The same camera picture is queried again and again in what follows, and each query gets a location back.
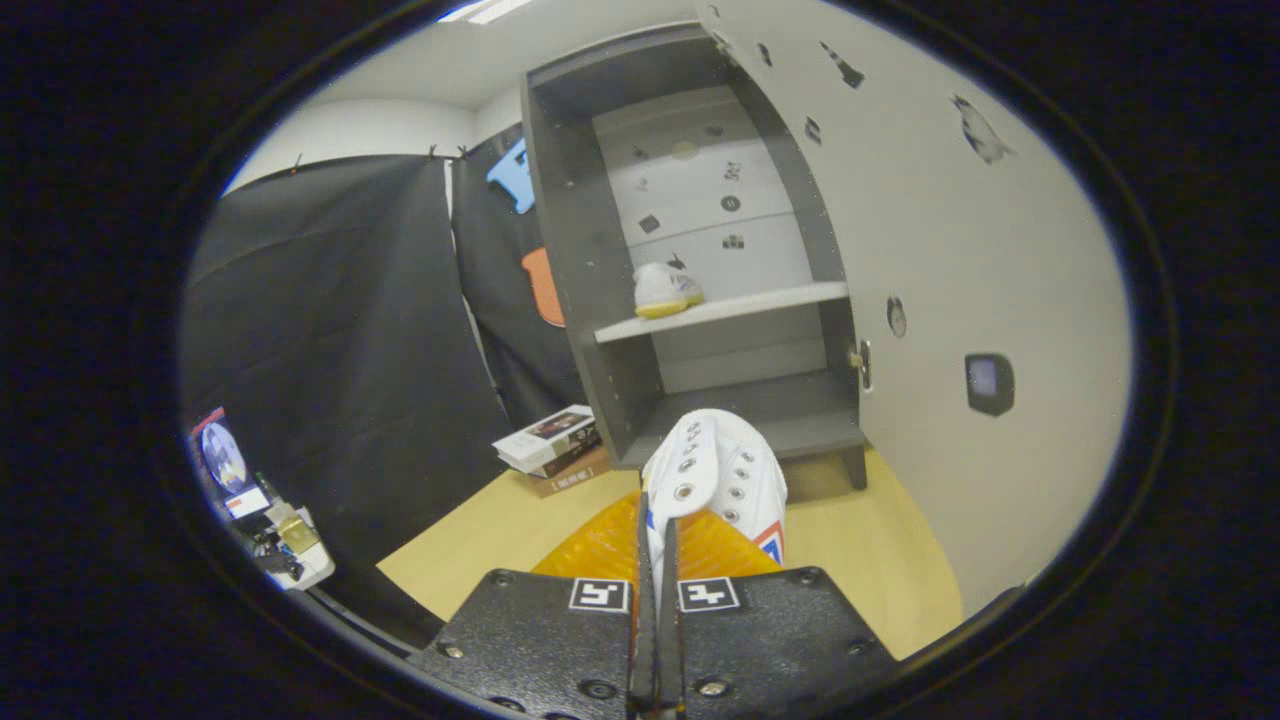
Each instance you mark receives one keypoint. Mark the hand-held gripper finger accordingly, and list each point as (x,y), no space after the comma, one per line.
(643,650)
(668,650)

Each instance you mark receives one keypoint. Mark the light grey shoe cabinet door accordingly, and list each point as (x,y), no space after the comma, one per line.
(950,300)

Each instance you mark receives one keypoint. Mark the dark book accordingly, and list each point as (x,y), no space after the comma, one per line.
(580,455)

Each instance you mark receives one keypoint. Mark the dark grey shoe cabinet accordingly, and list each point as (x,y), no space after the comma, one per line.
(580,250)

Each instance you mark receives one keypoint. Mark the white cabinet shelf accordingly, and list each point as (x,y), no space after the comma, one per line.
(740,305)

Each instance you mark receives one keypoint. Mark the brown book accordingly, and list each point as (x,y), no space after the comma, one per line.
(570,482)

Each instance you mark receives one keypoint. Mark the white canvas shoe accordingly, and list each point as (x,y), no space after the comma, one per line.
(720,450)
(660,288)

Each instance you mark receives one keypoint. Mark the long ceiling light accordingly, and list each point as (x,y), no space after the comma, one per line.
(490,8)

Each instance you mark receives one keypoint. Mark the white book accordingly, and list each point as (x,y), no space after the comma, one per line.
(545,435)

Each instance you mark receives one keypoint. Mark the black backdrop cloth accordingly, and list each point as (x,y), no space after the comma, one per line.
(340,350)

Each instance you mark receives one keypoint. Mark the colourful poster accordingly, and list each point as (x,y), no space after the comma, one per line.
(225,460)

